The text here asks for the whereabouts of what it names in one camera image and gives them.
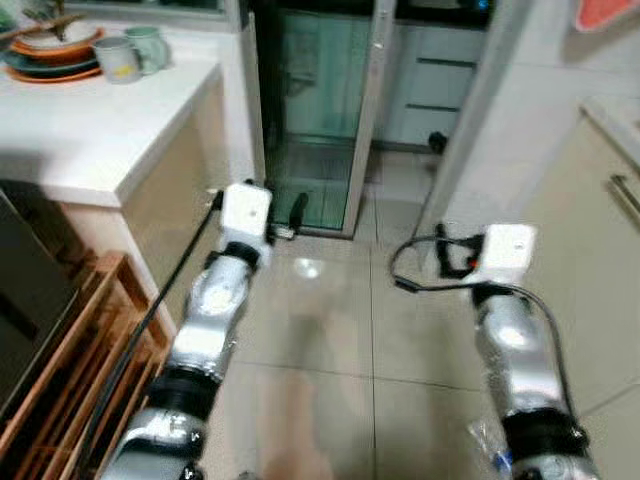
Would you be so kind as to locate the white-topped beige counter cabinet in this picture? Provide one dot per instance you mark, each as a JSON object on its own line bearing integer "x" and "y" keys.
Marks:
{"x": 100, "y": 130}

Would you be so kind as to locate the red pink object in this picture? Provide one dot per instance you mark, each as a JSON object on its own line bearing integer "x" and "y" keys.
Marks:
{"x": 603, "y": 12}

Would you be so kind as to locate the orange plate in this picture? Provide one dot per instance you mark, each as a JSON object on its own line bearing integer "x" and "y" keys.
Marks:
{"x": 45, "y": 77}

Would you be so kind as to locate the white drawer cabinet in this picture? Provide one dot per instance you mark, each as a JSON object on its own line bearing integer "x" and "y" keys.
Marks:
{"x": 440, "y": 80}

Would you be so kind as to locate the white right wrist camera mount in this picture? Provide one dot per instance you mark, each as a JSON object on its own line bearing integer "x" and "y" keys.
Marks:
{"x": 505, "y": 252}

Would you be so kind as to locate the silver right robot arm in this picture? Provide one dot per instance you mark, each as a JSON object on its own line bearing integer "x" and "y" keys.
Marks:
{"x": 515, "y": 350}

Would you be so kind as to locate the beige kitchen cabinet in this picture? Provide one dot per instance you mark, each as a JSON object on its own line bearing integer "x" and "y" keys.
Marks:
{"x": 590, "y": 290}

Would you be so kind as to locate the orange ceramic bowl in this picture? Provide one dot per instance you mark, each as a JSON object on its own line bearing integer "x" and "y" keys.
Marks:
{"x": 55, "y": 48}

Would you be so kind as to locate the pale green mug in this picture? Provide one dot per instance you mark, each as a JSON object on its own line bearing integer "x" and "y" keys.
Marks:
{"x": 150, "y": 45}

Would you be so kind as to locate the grey mug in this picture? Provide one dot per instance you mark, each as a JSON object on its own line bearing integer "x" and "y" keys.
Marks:
{"x": 115, "y": 62}

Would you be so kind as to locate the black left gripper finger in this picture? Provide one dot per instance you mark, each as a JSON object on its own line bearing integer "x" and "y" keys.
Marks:
{"x": 299, "y": 210}

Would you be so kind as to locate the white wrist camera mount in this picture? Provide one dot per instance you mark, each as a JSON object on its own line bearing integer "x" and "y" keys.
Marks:
{"x": 505, "y": 252}
{"x": 246, "y": 212}

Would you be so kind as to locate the dark teal plate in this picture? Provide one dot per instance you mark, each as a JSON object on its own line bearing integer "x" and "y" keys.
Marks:
{"x": 40, "y": 65}

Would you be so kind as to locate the wooden slatted stand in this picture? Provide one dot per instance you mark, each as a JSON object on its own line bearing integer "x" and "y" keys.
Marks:
{"x": 95, "y": 340}

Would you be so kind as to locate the clear plastic bottle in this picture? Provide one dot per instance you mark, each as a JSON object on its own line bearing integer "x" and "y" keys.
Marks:
{"x": 490, "y": 448}

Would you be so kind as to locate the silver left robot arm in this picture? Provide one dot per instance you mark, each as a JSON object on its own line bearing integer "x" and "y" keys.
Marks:
{"x": 205, "y": 320}

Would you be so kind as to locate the black caster wheel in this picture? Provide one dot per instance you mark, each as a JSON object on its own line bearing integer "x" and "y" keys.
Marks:
{"x": 437, "y": 142}

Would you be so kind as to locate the aluminium framed glass door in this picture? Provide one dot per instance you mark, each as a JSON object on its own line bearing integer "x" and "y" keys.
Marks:
{"x": 320, "y": 110}

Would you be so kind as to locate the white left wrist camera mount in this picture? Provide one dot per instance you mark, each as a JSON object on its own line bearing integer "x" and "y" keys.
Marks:
{"x": 246, "y": 212}

